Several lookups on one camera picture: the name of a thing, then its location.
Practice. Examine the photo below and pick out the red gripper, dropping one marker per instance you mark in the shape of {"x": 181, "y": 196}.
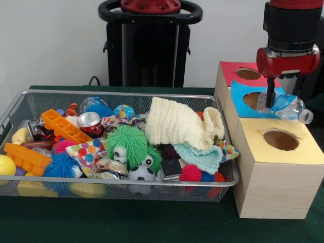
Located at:
{"x": 291, "y": 63}

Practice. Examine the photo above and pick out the crushed clear bottle blue label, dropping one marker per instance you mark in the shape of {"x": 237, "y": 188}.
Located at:
{"x": 286, "y": 103}

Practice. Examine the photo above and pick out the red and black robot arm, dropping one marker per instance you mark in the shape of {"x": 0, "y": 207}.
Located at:
{"x": 291, "y": 25}

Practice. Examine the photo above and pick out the wooden box with three holes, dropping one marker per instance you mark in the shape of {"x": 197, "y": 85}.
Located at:
{"x": 273, "y": 187}

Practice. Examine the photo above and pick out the shallow clear mesh bin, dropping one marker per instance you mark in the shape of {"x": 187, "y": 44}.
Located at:
{"x": 162, "y": 195}

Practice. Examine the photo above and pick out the mint green cloth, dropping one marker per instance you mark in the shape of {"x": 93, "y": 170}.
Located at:
{"x": 200, "y": 157}

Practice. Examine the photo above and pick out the cream knitted cloth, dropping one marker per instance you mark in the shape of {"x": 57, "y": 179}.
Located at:
{"x": 172, "y": 124}

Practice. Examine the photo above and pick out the blue globe ball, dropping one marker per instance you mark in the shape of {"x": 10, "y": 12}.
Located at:
{"x": 123, "y": 111}

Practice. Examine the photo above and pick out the green spiky toy with eyes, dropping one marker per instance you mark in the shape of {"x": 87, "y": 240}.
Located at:
{"x": 129, "y": 141}

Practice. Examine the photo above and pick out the black and white soccer ball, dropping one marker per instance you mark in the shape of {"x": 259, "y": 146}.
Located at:
{"x": 141, "y": 173}

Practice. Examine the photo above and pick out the crushed red soda can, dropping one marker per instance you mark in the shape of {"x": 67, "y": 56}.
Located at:
{"x": 88, "y": 122}

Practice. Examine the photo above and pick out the orange plastic building block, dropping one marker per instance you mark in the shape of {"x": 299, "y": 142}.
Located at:
{"x": 25, "y": 155}
{"x": 64, "y": 126}

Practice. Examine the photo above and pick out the dark green table cloth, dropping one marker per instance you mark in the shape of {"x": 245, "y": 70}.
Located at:
{"x": 101, "y": 222}

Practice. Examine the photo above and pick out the blue spiky ball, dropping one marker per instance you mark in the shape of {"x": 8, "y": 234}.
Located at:
{"x": 60, "y": 165}

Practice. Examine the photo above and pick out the yellow ball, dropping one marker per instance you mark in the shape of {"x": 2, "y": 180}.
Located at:
{"x": 6, "y": 165}

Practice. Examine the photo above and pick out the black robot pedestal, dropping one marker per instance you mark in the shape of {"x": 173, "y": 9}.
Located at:
{"x": 152, "y": 63}

